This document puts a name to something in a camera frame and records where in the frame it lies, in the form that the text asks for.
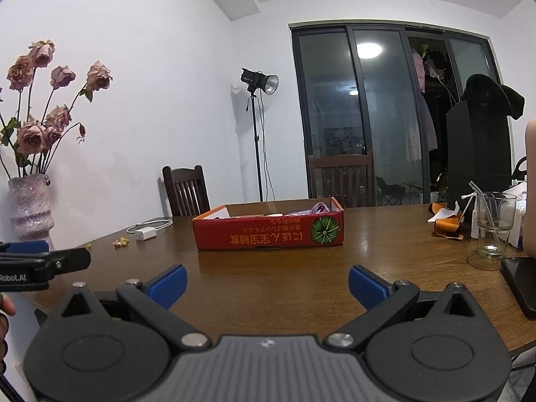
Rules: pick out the white charger block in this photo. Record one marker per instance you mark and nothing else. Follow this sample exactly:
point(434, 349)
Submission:
point(145, 234)

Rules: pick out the pink speckled ceramic vase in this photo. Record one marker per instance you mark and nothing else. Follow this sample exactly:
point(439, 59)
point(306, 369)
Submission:
point(29, 209)

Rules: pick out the black studio light on stand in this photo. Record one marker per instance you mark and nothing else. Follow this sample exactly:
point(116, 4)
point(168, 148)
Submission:
point(259, 83)

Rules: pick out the brown wooden chair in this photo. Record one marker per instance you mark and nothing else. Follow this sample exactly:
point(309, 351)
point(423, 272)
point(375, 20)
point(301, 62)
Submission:
point(341, 176)

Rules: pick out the dark framed sliding glass door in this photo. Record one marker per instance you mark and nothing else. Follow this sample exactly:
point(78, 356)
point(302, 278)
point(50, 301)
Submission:
point(377, 113)

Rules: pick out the clear glass cup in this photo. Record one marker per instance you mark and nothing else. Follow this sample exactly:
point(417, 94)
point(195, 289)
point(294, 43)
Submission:
point(496, 226)

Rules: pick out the lilac satin scrunchie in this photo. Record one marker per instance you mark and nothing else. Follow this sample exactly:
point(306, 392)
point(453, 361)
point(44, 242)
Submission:
point(320, 208)

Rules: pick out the black phone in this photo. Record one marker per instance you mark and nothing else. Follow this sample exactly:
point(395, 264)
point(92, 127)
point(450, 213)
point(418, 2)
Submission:
point(521, 284)

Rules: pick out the white tissue pack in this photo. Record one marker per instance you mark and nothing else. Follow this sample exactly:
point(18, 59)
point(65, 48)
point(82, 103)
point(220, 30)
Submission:
point(517, 192)

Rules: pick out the person's left hand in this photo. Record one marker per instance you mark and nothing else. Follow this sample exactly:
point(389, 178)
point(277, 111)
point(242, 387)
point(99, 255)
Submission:
point(6, 305)

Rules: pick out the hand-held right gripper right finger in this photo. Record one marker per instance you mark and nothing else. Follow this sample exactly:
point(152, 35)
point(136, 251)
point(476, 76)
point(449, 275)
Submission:
point(368, 285)

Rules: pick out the dried pink rose bouquet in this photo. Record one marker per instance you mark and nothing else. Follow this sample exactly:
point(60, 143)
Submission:
point(33, 134)

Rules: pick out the black coat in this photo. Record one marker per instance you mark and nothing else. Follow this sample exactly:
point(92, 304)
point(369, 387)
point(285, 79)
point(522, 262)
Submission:
point(494, 94)

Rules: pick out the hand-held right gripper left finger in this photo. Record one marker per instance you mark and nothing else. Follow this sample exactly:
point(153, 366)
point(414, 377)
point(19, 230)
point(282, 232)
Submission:
point(167, 284)

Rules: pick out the hanging clothes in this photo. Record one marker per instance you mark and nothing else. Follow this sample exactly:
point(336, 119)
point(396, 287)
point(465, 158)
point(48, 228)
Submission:
point(421, 92)

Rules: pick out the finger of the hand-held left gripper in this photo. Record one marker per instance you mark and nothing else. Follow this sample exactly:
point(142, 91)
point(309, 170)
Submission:
point(69, 258)
point(25, 246)

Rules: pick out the black office chair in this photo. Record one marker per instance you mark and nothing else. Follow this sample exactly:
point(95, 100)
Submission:
point(477, 155)

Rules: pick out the dark wooden slatted chair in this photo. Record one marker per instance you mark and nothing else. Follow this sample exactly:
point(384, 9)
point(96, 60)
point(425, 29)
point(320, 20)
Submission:
point(186, 192)

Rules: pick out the red cardboard box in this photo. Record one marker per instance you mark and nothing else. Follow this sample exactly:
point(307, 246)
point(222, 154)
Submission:
point(259, 234)

